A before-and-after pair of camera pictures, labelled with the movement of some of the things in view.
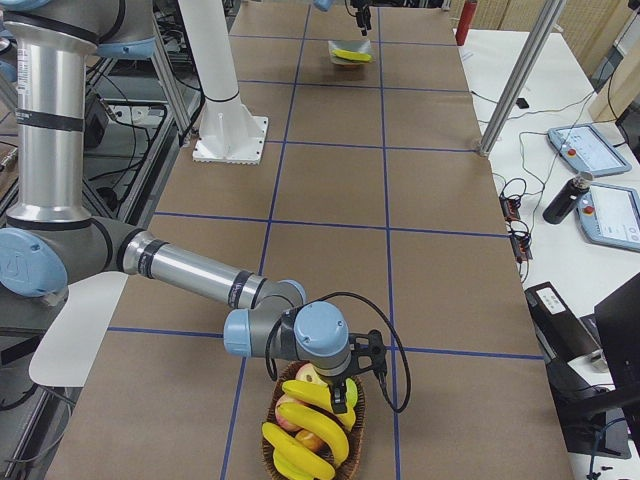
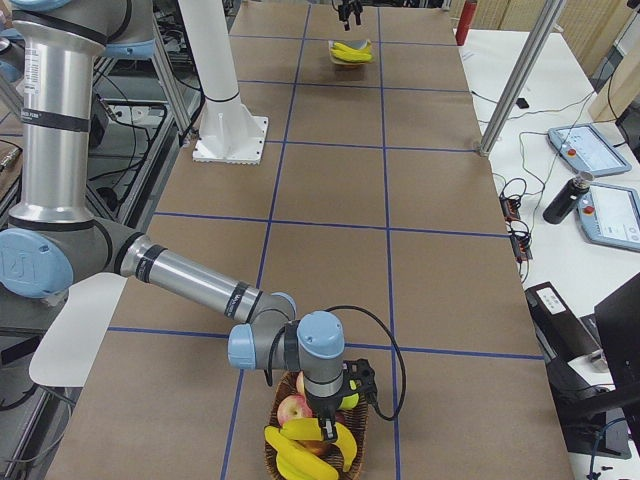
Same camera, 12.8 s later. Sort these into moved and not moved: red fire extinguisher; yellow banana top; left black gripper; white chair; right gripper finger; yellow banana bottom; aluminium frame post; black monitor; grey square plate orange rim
Moved: left black gripper; yellow banana top; right gripper finger
Not moved: aluminium frame post; white chair; grey square plate orange rim; black monitor; yellow banana bottom; red fire extinguisher
